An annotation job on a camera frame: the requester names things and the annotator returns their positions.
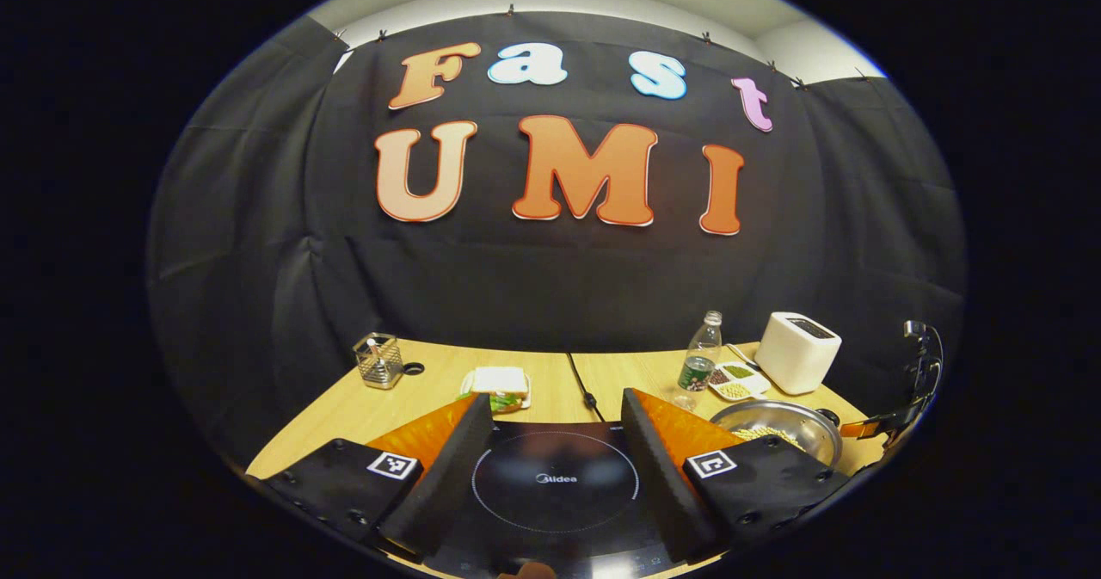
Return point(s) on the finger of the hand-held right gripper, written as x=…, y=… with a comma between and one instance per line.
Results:
x=863, y=428

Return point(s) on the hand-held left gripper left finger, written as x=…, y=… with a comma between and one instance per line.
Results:
x=447, y=484

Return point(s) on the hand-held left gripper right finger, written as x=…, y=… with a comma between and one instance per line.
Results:
x=667, y=484

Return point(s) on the stainless steel pot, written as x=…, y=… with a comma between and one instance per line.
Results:
x=817, y=437

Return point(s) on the black induction cooktop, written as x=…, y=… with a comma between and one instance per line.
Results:
x=550, y=510

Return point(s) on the white toaster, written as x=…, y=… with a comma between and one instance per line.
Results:
x=796, y=355

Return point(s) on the pile of soybeans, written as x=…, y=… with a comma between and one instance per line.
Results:
x=761, y=434

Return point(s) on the white plate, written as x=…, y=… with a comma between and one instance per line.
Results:
x=465, y=383

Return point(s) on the clear plastic water bottle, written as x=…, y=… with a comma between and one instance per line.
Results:
x=698, y=368

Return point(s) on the white divided dish with beans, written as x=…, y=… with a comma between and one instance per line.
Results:
x=738, y=381

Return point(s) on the metal spoon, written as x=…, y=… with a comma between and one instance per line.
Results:
x=740, y=354

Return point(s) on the black backdrop cloth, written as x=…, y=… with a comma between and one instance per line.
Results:
x=516, y=286

